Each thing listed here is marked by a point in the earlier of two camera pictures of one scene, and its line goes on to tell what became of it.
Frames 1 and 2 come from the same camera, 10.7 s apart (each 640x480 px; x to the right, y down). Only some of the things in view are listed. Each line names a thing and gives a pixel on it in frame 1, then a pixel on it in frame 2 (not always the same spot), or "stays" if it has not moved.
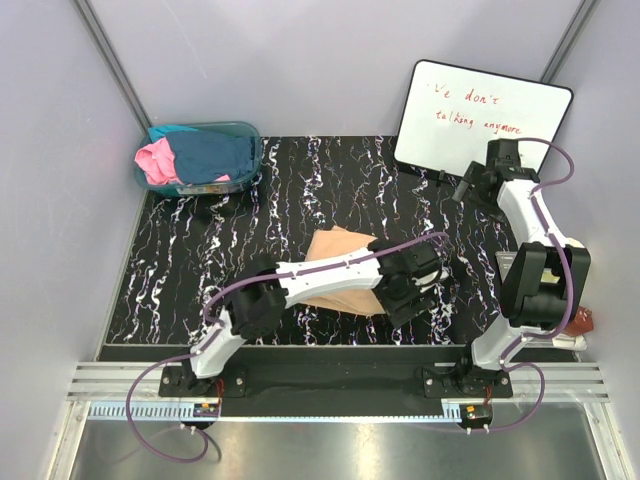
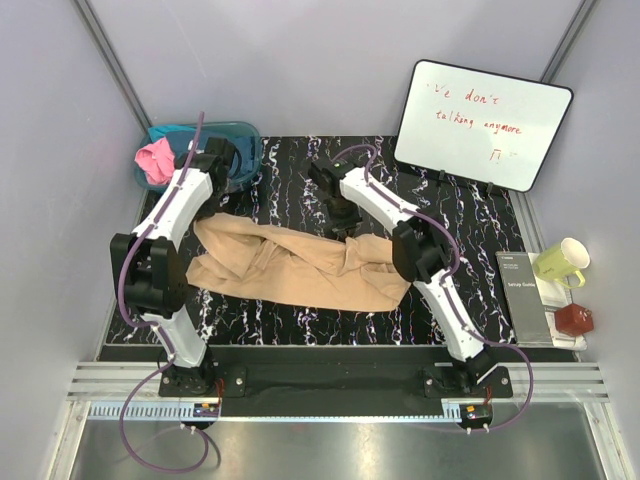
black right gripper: [475, 177] to [343, 227]
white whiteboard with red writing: [451, 114] stays
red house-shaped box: [582, 322] stays
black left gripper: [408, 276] to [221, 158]
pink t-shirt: [157, 161] stays
